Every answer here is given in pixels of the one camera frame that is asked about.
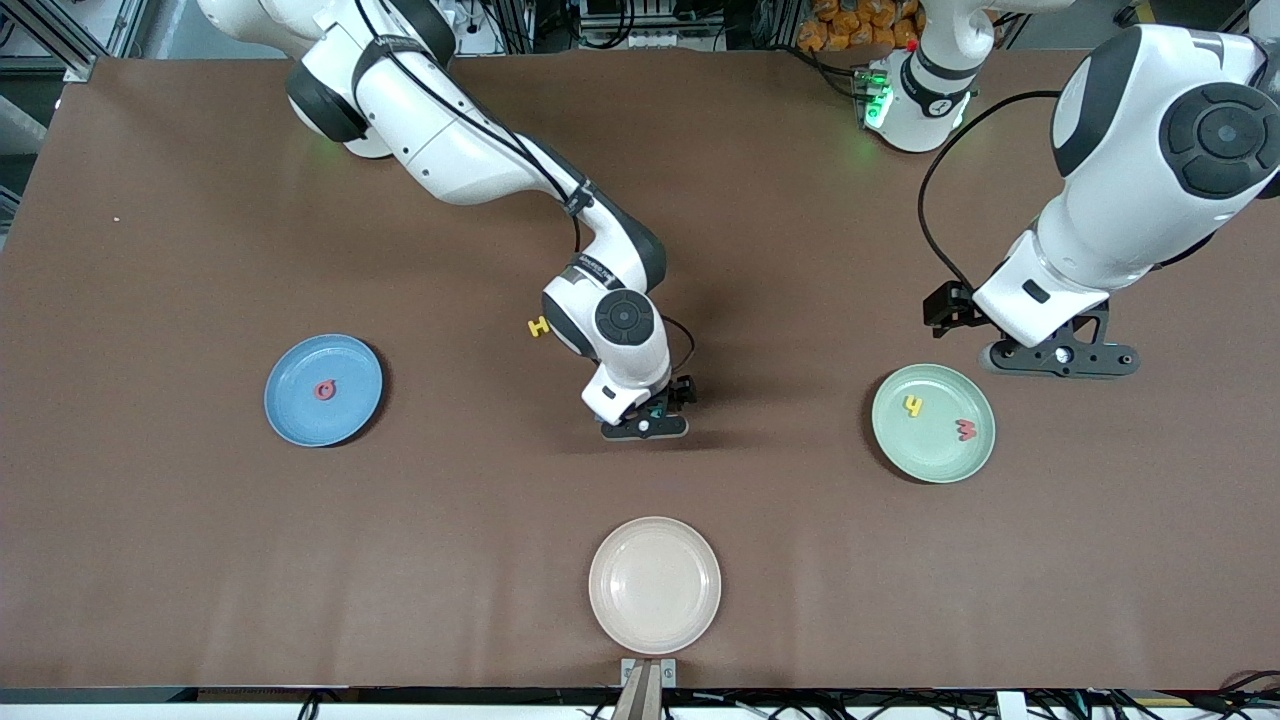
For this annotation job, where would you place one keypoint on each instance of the green plate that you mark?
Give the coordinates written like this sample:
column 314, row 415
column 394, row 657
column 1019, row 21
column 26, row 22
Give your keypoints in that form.
column 930, row 455

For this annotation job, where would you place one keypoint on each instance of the aluminium frame profile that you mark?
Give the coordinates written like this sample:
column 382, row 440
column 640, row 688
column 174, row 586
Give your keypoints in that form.
column 60, row 40

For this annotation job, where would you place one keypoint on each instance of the tan metal post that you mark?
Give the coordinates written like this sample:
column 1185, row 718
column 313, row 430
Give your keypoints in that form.
column 637, row 700

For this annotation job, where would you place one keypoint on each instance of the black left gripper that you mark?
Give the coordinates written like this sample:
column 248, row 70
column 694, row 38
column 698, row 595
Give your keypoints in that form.
column 946, row 305

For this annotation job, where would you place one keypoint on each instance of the blue plate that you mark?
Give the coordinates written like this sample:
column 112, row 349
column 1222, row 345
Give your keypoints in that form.
column 350, row 420

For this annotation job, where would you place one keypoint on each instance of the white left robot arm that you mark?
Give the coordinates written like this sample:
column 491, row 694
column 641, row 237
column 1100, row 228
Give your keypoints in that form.
column 1120, row 200

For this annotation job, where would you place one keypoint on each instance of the pink foam letter w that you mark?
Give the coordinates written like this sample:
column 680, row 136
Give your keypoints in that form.
column 966, row 431

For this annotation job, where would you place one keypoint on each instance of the pink foam letter Q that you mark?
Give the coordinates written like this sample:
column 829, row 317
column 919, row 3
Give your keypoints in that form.
column 317, row 391

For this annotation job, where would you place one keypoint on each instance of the yellow uppercase foam letter H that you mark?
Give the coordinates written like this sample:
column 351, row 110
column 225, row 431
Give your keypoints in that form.
column 537, row 326

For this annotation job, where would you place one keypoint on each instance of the metal bracket plate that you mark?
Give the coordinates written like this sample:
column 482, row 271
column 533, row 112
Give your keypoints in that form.
column 627, row 668

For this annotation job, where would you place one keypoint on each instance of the orange bag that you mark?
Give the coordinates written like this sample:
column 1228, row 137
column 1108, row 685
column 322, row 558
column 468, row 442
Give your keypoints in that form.
column 850, row 25

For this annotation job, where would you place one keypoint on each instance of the beige plate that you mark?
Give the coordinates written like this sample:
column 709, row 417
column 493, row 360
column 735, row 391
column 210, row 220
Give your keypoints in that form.
column 655, row 585

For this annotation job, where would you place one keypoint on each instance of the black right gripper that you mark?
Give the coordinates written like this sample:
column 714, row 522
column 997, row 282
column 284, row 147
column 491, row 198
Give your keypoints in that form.
column 681, row 391

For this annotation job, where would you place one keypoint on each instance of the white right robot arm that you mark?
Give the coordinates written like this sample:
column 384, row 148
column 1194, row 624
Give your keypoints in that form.
column 450, row 150

